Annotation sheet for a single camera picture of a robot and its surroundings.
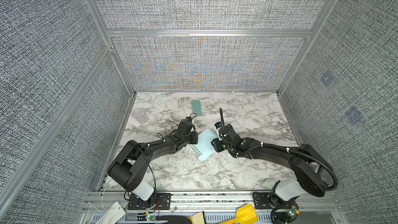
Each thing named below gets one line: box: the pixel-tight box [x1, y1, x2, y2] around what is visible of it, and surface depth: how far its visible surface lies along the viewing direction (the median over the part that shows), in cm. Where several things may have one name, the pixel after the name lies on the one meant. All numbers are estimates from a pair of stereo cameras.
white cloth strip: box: [95, 201, 126, 224], surface depth 70 cm
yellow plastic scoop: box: [219, 203, 259, 224], surface depth 71 cm
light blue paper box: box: [191, 128, 218, 161], surface depth 89 cm
